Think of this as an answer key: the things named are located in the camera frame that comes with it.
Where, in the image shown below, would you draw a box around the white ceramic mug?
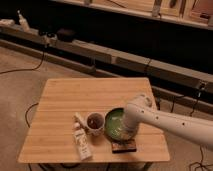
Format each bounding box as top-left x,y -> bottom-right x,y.
86,113 -> 105,136

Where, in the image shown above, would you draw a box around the long wooden bench rail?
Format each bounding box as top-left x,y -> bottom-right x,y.
0,25 -> 213,115

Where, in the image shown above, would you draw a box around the black cables at right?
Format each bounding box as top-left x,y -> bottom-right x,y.
155,83 -> 213,171

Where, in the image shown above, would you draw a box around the black cable on floor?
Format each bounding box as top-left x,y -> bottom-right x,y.
0,49 -> 46,75

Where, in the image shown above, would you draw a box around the green ceramic bowl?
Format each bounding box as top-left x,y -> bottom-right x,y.
104,108 -> 138,141

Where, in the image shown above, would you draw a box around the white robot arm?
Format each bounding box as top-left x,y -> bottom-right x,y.
122,94 -> 213,151

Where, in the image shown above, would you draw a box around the small dark brown box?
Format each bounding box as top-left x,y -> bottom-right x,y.
111,139 -> 137,153

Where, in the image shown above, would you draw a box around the white spray bottle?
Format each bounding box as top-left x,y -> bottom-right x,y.
17,11 -> 30,31

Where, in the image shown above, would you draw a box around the black round device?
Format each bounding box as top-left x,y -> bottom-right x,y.
56,28 -> 75,42

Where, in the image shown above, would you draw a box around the small white stick object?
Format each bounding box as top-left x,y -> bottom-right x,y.
74,112 -> 85,126

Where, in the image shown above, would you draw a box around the black cable under table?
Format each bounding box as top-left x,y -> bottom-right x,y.
24,102 -> 40,128

